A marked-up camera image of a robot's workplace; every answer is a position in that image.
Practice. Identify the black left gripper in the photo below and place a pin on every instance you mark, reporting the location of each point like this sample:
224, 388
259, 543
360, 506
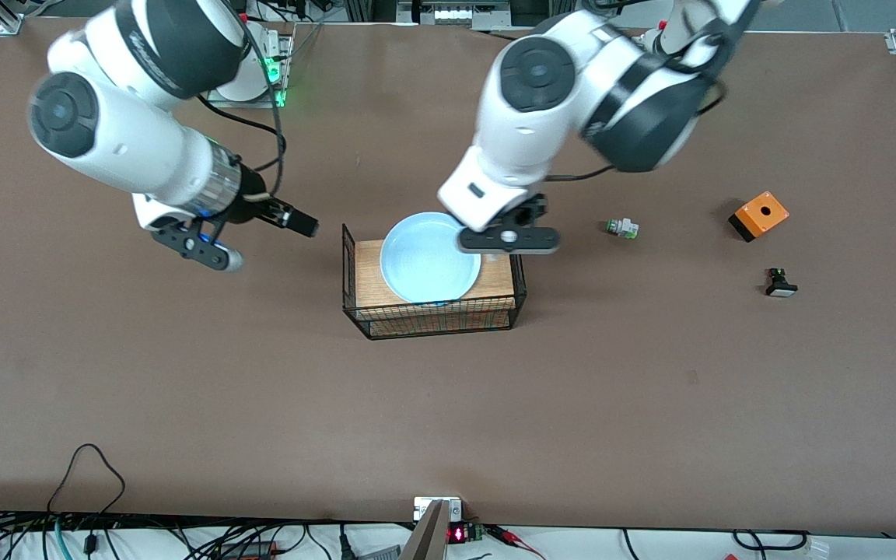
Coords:
525, 215

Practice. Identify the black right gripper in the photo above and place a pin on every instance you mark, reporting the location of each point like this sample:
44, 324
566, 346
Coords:
256, 208

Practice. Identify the light blue round plate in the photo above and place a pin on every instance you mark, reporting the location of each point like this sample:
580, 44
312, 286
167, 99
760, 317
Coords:
425, 264

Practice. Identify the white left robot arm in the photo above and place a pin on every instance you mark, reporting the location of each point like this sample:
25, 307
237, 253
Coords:
526, 140

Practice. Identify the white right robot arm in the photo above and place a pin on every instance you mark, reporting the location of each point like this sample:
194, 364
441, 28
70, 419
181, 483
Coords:
121, 148

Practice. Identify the black white-capped push button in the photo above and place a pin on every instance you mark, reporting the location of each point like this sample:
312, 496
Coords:
781, 289

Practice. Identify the red clip test lead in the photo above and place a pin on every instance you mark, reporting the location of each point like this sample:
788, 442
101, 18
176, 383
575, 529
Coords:
506, 534

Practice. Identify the black plug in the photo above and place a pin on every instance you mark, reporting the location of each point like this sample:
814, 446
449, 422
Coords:
345, 544

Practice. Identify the red digit display module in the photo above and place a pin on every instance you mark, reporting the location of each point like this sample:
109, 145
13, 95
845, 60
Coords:
457, 534

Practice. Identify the black power adapter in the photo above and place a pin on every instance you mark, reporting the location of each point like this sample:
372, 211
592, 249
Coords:
250, 550

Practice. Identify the aluminium profile corner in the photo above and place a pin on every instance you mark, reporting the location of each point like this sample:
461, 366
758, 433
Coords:
8, 19

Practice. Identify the green push button switch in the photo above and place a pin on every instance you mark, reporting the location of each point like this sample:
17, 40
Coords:
624, 228

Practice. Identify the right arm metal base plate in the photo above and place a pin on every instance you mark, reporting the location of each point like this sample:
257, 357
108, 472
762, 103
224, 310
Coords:
261, 101

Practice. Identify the metal frame with lights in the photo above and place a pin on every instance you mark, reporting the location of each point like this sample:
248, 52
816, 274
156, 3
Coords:
456, 14

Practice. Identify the orange button enclosure box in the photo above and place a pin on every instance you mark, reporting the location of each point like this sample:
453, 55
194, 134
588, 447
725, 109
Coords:
751, 219

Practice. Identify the white mounting bracket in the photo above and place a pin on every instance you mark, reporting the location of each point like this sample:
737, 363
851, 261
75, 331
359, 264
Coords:
421, 509

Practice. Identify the grey camera post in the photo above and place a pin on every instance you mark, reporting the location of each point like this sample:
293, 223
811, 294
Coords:
428, 540

